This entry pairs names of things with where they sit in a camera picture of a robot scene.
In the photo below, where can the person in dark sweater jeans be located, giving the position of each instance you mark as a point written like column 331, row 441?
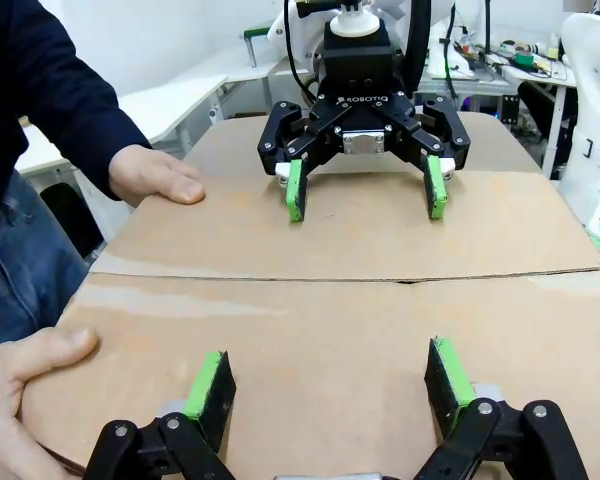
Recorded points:
column 20, row 240

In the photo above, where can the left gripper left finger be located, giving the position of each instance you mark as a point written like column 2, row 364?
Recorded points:
column 212, row 400

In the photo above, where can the brown cardboard box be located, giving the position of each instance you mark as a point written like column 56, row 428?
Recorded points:
column 330, row 310

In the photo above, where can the empty white table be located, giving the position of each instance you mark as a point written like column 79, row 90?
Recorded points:
column 180, row 100

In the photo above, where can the person's left hand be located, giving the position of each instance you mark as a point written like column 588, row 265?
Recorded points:
column 155, row 175

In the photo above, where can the person's right hand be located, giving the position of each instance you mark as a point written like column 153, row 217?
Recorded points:
column 5, row 400

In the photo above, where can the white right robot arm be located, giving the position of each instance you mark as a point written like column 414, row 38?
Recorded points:
column 595, row 100

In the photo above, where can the person's left forearm dark sleeve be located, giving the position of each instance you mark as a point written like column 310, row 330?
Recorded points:
column 80, row 90

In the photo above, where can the cluttered white workbench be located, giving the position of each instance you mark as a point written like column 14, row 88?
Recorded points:
column 530, row 75

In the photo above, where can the small black box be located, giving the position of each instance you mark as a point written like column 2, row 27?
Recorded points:
column 509, row 110

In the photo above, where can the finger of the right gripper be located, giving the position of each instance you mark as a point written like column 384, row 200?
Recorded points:
column 296, row 195
column 436, row 190

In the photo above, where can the black chair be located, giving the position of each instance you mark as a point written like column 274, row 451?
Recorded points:
column 70, row 220

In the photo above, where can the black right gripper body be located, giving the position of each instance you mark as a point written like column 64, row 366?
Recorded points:
column 360, row 70

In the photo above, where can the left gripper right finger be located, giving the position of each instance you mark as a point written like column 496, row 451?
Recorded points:
column 452, row 390

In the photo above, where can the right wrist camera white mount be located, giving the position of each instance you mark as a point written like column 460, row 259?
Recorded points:
column 355, row 24

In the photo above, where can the black stand pole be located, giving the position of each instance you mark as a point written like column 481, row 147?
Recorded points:
column 488, row 25

